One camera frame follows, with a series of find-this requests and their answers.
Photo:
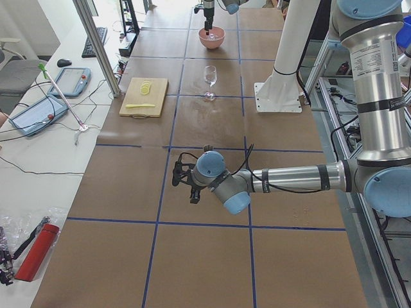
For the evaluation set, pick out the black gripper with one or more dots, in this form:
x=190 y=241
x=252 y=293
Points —
x=209 y=9
x=194 y=187

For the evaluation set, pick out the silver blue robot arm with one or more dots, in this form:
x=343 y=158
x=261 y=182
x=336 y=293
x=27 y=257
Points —
x=232 y=6
x=381 y=171

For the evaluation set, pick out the clear ice cubes pile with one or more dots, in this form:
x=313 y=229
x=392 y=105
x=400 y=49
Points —
x=212 y=37

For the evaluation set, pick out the clear wine glass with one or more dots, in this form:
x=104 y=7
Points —
x=210 y=77

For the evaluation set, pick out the pink bowl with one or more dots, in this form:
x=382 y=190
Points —
x=212 y=44

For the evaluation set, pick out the bamboo cutting board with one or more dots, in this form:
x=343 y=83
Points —
x=156 y=96

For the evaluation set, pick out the yellow plastic knife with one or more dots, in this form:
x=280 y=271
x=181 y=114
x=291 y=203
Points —
x=143 y=105

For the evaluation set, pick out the pink rod with green tip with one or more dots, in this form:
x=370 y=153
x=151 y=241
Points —
x=83 y=127

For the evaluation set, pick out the blue teach pendant far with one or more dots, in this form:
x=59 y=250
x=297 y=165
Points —
x=73 y=81

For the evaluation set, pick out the blue teach pendant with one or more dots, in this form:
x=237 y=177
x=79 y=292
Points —
x=73 y=81
x=39 y=115

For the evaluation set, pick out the black computer mouse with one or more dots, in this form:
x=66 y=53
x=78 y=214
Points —
x=63 y=62

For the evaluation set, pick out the red thermos bottle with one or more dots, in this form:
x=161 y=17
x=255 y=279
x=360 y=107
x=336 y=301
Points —
x=37 y=253

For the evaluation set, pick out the blue teach pendant near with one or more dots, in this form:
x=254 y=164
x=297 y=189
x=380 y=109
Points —
x=39 y=115

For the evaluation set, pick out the blue storage bin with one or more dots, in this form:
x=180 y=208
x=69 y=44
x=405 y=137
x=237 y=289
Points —
x=404 y=34

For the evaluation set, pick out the grey office chair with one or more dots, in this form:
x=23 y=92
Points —
x=17 y=75

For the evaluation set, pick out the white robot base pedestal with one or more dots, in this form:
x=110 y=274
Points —
x=280 y=92

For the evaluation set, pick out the aluminium frame post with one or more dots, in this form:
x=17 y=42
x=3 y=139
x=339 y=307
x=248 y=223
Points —
x=85 y=16

